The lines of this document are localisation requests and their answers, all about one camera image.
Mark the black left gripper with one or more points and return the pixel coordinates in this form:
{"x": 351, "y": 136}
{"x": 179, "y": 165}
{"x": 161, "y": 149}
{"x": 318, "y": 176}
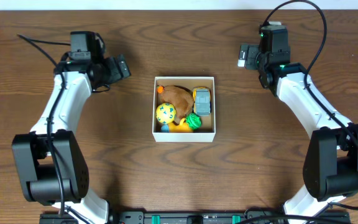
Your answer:
{"x": 120, "y": 68}

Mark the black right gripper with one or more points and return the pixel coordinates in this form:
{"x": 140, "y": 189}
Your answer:
{"x": 250, "y": 56}

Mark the grey yellow toy car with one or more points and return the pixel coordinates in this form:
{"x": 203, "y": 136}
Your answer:
{"x": 202, "y": 101}

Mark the yellow letter ball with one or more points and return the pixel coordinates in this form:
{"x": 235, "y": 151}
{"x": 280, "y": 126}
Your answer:
{"x": 165, "y": 113}

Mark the brown plush teddy bear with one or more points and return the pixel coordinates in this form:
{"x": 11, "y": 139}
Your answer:
{"x": 181, "y": 99}

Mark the orange rubber duck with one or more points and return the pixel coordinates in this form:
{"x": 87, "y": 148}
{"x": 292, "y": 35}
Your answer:
{"x": 182, "y": 127}

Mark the green ridged disc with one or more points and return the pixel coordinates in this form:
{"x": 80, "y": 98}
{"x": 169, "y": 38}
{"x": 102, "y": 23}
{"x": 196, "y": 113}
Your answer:
{"x": 193, "y": 121}

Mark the white cardboard box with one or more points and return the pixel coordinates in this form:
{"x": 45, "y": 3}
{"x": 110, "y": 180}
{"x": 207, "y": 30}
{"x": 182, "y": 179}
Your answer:
{"x": 207, "y": 131}

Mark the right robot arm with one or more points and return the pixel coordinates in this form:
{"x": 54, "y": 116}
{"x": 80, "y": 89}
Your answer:
{"x": 330, "y": 170}

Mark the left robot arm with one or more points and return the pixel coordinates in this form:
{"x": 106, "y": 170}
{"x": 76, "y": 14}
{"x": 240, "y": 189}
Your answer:
{"x": 50, "y": 165}

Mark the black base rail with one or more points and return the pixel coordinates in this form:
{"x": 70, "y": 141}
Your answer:
{"x": 249, "y": 216}

